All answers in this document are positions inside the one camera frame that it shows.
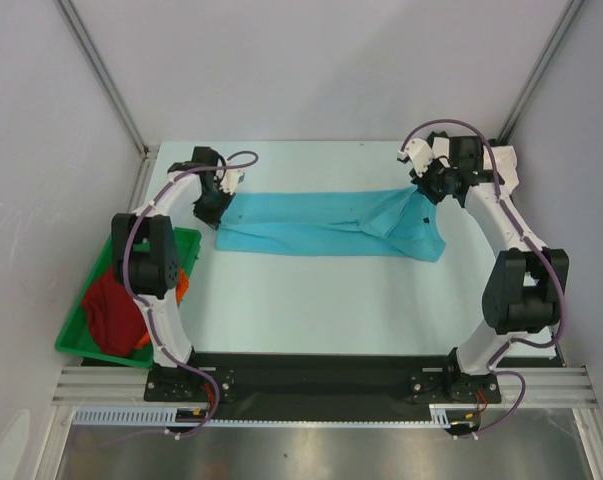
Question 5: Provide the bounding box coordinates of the light blue t-shirt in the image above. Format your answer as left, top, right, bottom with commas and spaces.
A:
215, 187, 446, 263

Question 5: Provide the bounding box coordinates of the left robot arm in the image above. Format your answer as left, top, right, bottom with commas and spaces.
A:
111, 146, 234, 403

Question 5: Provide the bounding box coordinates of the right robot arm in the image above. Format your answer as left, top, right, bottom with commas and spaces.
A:
398, 134, 569, 403

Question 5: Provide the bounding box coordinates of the dark green folded t-shirt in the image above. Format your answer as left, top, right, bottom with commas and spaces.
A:
426, 130, 481, 146

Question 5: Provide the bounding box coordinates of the white folded t-shirt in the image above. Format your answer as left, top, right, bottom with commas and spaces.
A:
430, 138, 520, 194

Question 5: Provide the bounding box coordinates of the orange t-shirt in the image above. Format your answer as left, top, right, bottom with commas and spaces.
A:
134, 269, 189, 350

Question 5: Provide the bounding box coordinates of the dark red t-shirt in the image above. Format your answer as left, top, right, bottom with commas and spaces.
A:
80, 267, 148, 357

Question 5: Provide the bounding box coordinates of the green plastic bin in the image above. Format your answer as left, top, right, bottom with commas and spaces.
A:
54, 218, 202, 370

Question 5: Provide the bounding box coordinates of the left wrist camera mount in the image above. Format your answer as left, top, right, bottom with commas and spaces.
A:
217, 169, 244, 196

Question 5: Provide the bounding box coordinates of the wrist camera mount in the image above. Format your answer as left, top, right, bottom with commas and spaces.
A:
397, 138, 435, 177
217, 169, 244, 196

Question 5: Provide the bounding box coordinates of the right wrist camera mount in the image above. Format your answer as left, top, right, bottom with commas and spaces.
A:
397, 138, 435, 177

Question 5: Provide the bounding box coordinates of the left aluminium frame post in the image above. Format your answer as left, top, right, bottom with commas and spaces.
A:
53, 0, 150, 157

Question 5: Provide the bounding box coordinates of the aluminium frame post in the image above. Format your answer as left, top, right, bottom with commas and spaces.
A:
53, 0, 150, 157
496, 0, 589, 145

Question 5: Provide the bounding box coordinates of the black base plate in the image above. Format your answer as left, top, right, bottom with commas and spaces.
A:
144, 353, 502, 423

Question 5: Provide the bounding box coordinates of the right aluminium frame post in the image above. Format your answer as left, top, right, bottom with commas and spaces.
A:
496, 0, 589, 145

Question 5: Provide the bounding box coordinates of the aluminium frame rail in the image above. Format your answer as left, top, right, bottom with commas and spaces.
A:
52, 366, 599, 409

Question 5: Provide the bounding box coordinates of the white cable duct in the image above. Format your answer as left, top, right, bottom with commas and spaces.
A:
73, 406, 473, 429

